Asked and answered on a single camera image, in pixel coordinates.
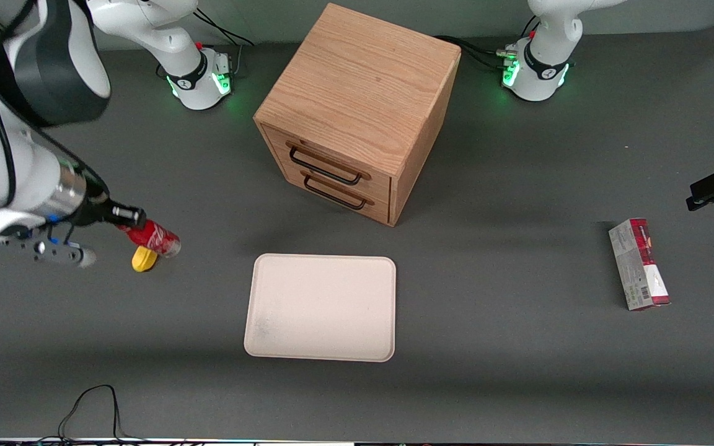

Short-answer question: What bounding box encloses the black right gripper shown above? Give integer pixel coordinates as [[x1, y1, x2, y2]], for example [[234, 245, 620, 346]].
[[69, 170, 147, 227]]

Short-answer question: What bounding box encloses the red coke bottle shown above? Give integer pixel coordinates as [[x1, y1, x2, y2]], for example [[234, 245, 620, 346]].
[[115, 220, 182, 258]]

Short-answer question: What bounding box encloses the white rectangular tray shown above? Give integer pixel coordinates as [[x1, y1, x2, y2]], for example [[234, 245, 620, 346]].
[[244, 253, 397, 363]]

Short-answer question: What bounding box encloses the yellow toy banana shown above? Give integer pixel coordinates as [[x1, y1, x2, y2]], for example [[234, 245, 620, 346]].
[[132, 246, 159, 273]]

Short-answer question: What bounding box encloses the red and grey carton box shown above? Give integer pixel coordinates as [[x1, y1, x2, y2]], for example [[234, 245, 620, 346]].
[[609, 218, 671, 312]]

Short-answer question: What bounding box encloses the wooden two-drawer cabinet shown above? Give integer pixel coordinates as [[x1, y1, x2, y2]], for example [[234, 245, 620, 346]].
[[253, 2, 462, 227]]

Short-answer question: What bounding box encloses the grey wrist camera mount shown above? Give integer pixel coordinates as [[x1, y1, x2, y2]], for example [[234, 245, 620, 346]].
[[2, 237, 97, 268]]

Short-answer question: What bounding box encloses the thin black looped cable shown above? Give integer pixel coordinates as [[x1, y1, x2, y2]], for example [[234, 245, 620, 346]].
[[58, 384, 147, 444]]

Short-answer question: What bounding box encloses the black drawer handle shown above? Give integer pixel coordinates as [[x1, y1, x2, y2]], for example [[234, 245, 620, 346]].
[[302, 174, 375, 211], [287, 144, 371, 186]]

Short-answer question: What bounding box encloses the black cable at right arm base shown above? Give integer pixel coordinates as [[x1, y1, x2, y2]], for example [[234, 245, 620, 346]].
[[193, 7, 255, 78]]

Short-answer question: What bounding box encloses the black cable at arm base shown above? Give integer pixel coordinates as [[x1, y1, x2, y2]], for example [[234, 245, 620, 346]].
[[434, 35, 513, 70], [193, 7, 255, 78]]

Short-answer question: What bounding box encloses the black cable at left arm base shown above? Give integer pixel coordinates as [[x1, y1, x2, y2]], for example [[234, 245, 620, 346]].
[[434, 35, 513, 70]]

